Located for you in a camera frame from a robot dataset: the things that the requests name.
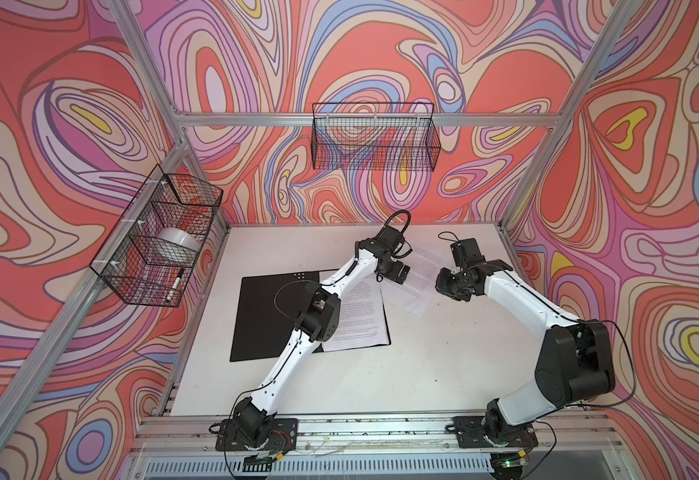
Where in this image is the printed paper sheet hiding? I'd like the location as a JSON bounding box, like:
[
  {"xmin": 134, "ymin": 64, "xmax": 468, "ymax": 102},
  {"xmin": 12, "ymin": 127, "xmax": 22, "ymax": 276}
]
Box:
[
  {"xmin": 321, "ymin": 274, "xmax": 391, "ymax": 352},
  {"xmin": 381, "ymin": 247, "xmax": 455, "ymax": 317}
]

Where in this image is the blue file folder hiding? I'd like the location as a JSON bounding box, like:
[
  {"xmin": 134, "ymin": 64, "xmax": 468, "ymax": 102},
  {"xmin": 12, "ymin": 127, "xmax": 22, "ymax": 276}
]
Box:
[{"xmin": 230, "ymin": 268, "xmax": 393, "ymax": 362}]

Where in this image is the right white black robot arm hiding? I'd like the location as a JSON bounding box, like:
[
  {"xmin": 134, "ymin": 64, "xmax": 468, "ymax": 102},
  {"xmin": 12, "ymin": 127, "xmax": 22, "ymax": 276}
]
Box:
[{"xmin": 435, "ymin": 238, "xmax": 615, "ymax": 445}]

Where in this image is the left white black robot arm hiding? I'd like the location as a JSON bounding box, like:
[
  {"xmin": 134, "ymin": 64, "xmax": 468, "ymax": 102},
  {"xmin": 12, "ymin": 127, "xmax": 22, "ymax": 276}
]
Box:
[{"xmin": 229, "ymin": 222, "xmax": 411, "ymax": 449}]

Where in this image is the white bowl in basket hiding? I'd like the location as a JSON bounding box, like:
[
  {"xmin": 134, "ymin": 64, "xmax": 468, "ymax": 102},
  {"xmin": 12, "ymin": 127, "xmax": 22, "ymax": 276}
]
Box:
[{"xmin": 157, "ymin": 227, "xmax": 201, "ymax": 251}]

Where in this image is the black marker pen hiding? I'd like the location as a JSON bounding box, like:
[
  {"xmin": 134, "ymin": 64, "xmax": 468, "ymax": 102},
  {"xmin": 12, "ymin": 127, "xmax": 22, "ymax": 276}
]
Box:
[{"xmin": 164, "ymin": 268, "xmax": 185, "ymax": 304}]

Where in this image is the back black wire basket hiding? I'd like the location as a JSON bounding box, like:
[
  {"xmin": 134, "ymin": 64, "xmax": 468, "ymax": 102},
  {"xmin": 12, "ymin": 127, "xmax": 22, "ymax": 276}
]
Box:
[{"xmin": 310, "ymin": 100, "xmax": 441, "ymax": 172}]

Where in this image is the black wire basket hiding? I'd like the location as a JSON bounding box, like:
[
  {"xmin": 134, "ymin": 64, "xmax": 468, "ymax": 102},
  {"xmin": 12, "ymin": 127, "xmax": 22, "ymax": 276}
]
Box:
[
  {"xmin": 310, "ymin": 100, "xmax": 441, "ymax": 172},
  {"xmin": 89, "ymin": 166, "xmax": 223, "ymax": 308}
]

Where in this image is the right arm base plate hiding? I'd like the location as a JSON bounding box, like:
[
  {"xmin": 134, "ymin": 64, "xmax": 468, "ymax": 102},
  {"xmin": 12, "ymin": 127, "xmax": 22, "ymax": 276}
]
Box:
[{"xmin": 445, "ymin": 415, "xmax": 539, "ymax": 450}]

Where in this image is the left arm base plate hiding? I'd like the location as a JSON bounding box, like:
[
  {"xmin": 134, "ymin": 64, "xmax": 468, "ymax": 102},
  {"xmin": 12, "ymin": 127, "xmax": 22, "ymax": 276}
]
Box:
[{"xmin": 208, "ymin": 418, "xmax": 298, "ymax": 454}]

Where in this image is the left black wire basket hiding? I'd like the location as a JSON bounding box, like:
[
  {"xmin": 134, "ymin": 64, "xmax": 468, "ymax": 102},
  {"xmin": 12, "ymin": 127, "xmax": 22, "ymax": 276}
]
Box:
[{"xmin": 89, "ymin": 166, "xmax": 223, "ymax": 308}]

